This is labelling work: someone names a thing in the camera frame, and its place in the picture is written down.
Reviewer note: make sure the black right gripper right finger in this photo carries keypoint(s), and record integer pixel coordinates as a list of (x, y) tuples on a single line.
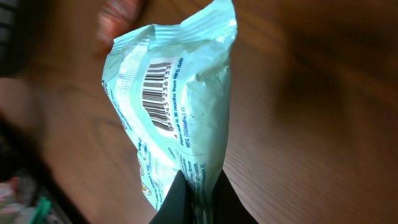
[(228, 208)]

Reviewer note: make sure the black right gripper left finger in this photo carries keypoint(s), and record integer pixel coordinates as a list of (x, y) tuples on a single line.
[(176, 206)]

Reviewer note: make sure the teal wet wipes pack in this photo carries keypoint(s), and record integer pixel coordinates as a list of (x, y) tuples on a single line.
[(170, 87)]

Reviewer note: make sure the red orange snack bar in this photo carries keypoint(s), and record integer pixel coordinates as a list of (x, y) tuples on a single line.
[(114, 19)]

